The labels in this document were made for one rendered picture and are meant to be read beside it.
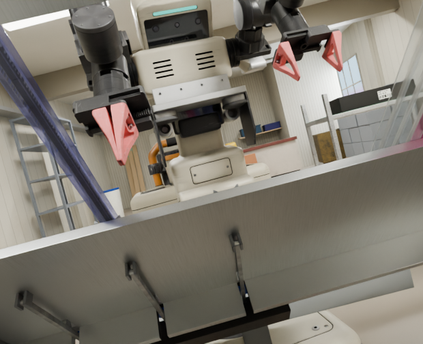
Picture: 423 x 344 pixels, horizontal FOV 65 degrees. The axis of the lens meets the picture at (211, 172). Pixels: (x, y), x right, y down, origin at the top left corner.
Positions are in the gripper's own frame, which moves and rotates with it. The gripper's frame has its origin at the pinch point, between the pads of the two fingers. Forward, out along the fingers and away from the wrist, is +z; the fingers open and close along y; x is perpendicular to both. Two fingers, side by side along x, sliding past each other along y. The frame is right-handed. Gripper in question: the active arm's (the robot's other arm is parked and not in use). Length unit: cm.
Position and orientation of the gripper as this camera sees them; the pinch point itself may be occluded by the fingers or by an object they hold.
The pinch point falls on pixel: (120, 158)
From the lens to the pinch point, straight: 46.3
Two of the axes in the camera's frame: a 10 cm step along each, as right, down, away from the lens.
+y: 9.7, -2.5, 0.5
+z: 2.4, 8.1, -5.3
